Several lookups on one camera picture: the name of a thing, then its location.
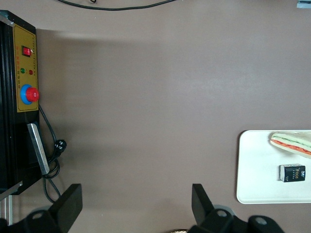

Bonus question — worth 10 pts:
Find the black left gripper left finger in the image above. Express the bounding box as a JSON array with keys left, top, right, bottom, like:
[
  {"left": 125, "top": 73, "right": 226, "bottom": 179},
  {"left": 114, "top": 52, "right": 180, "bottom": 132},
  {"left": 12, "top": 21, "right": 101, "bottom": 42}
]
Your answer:
[{"left": 0, "top": 183, "right": 83, "bottom": 233}]

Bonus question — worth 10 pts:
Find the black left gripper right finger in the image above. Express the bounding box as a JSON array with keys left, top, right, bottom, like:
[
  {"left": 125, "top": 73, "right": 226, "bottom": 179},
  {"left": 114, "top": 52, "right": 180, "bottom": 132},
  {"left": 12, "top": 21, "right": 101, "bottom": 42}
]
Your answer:
[{"left": 189, "top": 183, "right": 290, "bottom": 233}]

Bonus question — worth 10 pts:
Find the cream plastic tray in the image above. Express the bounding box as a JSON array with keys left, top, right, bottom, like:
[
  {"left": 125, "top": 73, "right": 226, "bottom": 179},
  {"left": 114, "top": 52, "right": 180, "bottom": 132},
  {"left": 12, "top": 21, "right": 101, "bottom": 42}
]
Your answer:
[{"left": 236, "top": 130, "right": 311, "bottom": 204}]

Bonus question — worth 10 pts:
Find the black control box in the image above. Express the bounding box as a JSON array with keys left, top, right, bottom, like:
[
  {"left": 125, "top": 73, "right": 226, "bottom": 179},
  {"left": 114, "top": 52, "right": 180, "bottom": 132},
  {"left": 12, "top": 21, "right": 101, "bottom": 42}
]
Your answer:
[{"left": 0, "top": 10, "right": 44, "bottom": 196}]

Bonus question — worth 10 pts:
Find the black tissue pack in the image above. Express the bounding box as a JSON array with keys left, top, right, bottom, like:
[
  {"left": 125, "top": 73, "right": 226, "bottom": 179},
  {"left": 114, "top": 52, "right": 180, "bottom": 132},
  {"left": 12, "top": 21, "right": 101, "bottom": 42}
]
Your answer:
[{"left": 278, "top": 164, "right": 307, "bottom": 183}]

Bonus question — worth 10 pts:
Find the wrapped triangle sandwich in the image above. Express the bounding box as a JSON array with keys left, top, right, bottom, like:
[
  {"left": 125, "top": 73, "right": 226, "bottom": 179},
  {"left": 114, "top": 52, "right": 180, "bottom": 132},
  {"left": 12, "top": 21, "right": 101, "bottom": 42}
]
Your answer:
[{"left": 269, "top": 131, "right": 311, "bottom": 160}]

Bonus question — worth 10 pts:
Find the black power cord with plug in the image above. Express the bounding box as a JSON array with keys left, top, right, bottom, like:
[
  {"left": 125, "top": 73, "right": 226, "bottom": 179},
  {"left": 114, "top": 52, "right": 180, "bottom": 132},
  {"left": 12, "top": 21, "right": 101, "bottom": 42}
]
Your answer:
[{"left": 38, "top": 105, "right": 68, "bottom": 203}]

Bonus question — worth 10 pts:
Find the aluminium frame profile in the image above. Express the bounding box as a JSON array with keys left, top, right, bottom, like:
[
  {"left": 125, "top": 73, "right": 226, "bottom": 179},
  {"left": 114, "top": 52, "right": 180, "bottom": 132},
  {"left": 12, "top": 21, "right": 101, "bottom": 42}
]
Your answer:
[{"left": 0, "top": 182, "right": 24, "bottom": 226}]

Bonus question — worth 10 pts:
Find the silver metal handle bar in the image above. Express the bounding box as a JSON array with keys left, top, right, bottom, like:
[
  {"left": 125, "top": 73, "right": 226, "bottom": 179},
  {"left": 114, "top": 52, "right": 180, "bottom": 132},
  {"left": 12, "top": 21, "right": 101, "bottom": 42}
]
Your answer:
[{"left": 26, "top": 123, "right": 51, "bottom": 175}]

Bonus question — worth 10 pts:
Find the thin black cable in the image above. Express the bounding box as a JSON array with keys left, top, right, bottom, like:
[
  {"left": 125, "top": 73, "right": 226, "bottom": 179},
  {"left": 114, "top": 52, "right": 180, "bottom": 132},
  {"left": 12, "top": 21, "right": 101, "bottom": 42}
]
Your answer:
[{"left": 57, "top": 0, "right": 178, "bottom": 11}]

